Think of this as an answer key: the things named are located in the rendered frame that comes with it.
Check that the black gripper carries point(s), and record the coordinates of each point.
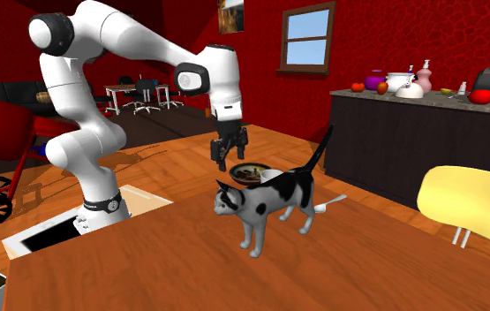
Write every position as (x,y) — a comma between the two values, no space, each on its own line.
(228,131)

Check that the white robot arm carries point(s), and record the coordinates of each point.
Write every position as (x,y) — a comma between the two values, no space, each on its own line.
(89,142)

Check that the dark patterned bowl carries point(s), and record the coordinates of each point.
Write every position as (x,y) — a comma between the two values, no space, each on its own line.
(244,173)

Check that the white cup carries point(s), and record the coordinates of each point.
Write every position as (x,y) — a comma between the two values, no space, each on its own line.
(269,174)

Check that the black and white cat figure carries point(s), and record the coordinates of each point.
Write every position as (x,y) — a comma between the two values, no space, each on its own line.
(270,196)

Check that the black office chair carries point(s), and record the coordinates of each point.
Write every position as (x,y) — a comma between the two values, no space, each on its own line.
(145,90)

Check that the white spoon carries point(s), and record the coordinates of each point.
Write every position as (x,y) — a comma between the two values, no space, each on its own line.
(328,203)

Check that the white desk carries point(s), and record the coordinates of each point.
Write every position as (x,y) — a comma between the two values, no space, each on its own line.
(117,88)

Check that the brown framed window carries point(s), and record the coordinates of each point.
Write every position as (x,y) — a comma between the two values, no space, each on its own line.
(307,38)

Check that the dark kitchen counter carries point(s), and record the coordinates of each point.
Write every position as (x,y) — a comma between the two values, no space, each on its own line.
(399,146)

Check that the brown wooden table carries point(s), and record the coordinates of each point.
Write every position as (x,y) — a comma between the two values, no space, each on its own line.
(356,267)

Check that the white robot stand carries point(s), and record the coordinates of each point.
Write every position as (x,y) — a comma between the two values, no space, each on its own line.
(55,230)

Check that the black sofa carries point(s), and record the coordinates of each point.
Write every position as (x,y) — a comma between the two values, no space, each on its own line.
(8,92)

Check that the yellow chair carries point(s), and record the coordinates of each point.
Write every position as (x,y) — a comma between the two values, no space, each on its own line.
(472,202)

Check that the wall picture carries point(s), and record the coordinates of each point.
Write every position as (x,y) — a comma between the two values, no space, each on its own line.
(230,17)

